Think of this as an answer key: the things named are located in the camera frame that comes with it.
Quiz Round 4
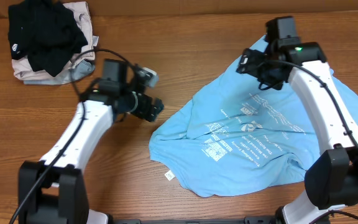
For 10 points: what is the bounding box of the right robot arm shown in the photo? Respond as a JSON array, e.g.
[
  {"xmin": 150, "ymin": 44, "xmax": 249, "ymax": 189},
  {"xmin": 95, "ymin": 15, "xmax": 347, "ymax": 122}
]
[{"xmin": 237, "ymin": 16, "xmax": 358, "ymax": 224}]

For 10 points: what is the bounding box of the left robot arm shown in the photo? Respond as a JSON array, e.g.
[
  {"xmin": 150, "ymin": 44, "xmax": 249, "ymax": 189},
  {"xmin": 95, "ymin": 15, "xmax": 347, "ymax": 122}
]
[{"xmin": 11, "ymin": 59, "xmax": 164, "ymax": 224}]

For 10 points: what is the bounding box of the light blue printed t-shirt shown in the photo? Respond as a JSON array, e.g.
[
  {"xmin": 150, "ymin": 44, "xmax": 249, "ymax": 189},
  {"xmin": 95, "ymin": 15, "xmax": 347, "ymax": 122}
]
[{"xmin": 149, "ymin": 60, "xmax": 358, "ymax": 197}]

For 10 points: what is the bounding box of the black garment on pile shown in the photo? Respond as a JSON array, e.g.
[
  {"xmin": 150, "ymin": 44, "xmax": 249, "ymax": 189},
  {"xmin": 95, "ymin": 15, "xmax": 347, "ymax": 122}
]
[{"xmin": 8, "ymin": 0, "xmax": 88, "ymax": 77}]

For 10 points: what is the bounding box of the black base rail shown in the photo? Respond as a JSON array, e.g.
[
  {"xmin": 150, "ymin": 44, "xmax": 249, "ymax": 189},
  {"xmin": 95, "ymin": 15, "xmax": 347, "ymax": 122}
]
[{"xmin": 108, "ymin": 216, "xmax": 280, "ymax": 224}]

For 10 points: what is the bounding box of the grey-blue folded garment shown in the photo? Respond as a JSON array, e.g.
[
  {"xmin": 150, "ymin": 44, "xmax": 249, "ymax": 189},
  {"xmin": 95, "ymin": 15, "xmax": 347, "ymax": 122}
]
[{"xmin": 24, "ymin": 60, "xmax": 95, "ymax": 85}]

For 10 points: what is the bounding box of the beige folded garment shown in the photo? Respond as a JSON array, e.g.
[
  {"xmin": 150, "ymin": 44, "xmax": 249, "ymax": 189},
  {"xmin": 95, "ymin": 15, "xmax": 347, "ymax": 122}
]
[{"xmin": 12, "ymin": 1, "xmax": 99, "ymax": 82}]

